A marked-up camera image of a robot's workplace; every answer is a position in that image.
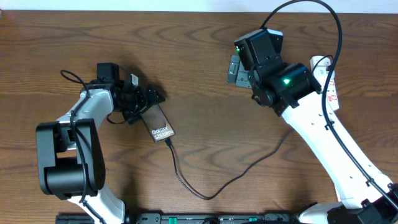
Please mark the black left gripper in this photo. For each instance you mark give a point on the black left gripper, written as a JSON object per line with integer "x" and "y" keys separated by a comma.
{"x": 143, "y": 104}

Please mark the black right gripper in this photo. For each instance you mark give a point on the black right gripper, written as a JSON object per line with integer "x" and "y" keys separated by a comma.
{"x": 236, "y": 68}

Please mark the gold Galaxy smartphone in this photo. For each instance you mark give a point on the gold Galaxy smartphone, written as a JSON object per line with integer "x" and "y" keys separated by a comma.
{"x": 157, "y": 123}

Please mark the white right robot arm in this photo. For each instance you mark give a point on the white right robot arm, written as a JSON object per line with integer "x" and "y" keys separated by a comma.
{"x": 365, "y": 194}

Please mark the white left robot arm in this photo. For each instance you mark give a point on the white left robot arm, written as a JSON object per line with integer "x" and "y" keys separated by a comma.
{"x": 69, "y": 156}

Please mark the white power strip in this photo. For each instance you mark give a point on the white power strip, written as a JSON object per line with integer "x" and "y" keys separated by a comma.
{"x": 329, "y": 87}

